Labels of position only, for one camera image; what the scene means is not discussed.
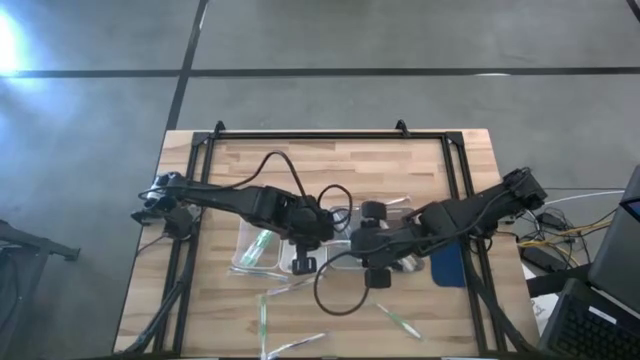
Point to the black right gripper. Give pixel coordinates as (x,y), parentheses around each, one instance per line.
(380,242)

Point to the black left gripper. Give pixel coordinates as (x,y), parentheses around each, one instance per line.
(310,225)

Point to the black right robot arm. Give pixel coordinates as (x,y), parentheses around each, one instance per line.
(475,210)

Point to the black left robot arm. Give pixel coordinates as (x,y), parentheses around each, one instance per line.
(225,200)

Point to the dark translucent plastic bin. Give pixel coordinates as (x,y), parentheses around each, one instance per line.
(410,262)

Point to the white plastic bin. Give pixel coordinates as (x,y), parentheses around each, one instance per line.
(287,260)

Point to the grey plastic bin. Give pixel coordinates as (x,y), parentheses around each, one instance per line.
(340,260)

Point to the blue mat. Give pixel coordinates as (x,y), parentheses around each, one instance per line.
(450,270)

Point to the clear plastic bin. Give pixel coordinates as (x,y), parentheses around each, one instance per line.
(240,260)

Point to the black power adapter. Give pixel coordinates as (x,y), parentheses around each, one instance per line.
(537,260)

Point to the white paper sheet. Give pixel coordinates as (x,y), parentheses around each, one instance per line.
(545,307)

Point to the black laptop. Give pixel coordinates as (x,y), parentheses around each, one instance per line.
(585,330)

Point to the dark grey monitor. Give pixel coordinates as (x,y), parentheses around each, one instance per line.
(615,260)

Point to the black equipment stand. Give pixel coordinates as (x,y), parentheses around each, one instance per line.
(30,242)

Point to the black table frame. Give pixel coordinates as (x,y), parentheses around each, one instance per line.
(325,135)

